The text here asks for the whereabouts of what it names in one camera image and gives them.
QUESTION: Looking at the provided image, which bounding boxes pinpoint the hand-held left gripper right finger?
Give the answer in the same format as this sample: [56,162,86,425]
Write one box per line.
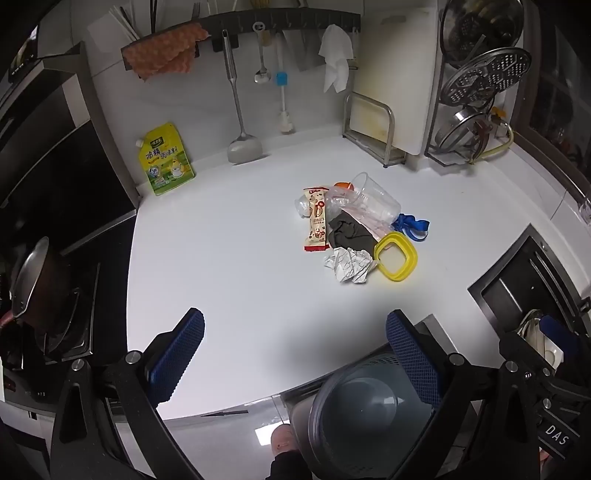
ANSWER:
[386,309,541,480]

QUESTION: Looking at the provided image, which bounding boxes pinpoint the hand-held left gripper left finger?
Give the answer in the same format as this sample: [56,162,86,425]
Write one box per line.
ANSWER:
[50,307,206,480]

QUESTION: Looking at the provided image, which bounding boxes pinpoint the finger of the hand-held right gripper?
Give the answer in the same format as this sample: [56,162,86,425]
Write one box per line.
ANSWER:
[499,315,583,407]

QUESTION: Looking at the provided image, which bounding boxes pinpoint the grey perforated plastic basket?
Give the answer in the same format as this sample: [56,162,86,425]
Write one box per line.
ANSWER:
[288,353,458,480]

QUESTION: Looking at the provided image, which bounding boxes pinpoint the yellow square lid ring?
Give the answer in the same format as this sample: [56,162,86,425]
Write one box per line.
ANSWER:
[373,232,419,282]

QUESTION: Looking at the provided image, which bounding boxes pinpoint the white paper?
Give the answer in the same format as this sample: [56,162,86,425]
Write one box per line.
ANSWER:
[323,247,376,284]

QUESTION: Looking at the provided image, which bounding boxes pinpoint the blue strap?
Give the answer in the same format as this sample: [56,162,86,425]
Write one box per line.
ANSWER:
[392,213,431,243]

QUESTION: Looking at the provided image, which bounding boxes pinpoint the pink striped packet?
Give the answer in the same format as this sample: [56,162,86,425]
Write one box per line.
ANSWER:
[344,205,393,238]

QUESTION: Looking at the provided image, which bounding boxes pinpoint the dark brown wrapper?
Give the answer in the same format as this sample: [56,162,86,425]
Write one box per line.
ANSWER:
[327,213,380,252]

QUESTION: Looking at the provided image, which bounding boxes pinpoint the clear plastic cup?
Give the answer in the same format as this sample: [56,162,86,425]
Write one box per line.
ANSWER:
[342,172,402,227]

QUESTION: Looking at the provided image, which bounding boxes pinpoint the red white snack wrapper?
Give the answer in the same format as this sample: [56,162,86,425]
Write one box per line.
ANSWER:
[302,186,329,253]

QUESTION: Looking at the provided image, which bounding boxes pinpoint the dirty dishes in sink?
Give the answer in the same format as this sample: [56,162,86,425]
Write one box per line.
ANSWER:
[516,308,548,344]

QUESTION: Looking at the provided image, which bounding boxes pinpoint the dark kitchen sink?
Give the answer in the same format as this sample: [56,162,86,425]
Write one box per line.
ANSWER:
[467,224,591,352]

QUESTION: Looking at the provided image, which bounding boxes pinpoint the black gas stove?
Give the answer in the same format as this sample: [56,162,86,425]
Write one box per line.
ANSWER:
[0,263,102,407]

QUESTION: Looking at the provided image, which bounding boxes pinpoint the steel frying pan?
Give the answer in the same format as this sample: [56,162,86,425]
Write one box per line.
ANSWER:
[9,236,93,333]

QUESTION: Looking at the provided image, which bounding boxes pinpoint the yellow seasoning pouch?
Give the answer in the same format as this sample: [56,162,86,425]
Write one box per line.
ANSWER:
[136,122,195,197]

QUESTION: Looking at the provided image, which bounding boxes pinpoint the steel spatula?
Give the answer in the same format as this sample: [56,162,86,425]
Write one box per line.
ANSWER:
[222,30,265,164]

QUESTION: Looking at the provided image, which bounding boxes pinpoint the glass pot lid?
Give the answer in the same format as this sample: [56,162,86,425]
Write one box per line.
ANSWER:
[434,108,497,160]

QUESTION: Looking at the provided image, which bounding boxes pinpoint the black range hood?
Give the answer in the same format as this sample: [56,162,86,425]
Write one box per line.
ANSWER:
[0,41,139,259]

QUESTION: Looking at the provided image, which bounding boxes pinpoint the steel cutting board holder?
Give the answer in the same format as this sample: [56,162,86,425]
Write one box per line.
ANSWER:
[342,91,408,168]

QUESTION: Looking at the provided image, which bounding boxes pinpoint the perforated steel steamer plate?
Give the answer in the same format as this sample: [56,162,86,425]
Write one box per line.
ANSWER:
[438,47,533,106]

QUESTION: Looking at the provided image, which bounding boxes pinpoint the small steel ladle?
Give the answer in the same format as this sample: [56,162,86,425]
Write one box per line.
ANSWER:
[252,21,273,85]

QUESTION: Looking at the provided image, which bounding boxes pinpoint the white brush blue collar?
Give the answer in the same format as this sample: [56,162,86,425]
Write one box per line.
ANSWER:
[276,32,296,136]

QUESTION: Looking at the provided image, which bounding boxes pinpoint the orange dish cloth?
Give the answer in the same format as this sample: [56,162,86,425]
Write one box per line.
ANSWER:
[126,23,211,81]

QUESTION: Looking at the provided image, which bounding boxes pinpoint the white cutting board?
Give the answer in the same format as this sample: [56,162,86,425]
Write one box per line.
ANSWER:
[351,7,439,157]

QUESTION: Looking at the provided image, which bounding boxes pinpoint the steel steamer basket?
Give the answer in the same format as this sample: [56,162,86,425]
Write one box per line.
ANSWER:
[441,0,525,65]

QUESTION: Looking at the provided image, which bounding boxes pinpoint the white hanging cloth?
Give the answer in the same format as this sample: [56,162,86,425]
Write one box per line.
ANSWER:
[318,24,355,94]

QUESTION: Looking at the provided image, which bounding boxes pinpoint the yellow gas hose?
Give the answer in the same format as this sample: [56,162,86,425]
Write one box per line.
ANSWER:
[468,108,514,164]

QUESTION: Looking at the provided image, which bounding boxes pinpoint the wire lid rack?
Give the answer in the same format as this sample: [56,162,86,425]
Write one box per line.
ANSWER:
[424,0,532,168]

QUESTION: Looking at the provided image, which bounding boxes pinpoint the black wall hook rail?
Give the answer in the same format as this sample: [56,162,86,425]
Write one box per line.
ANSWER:
[121,11,362,75]

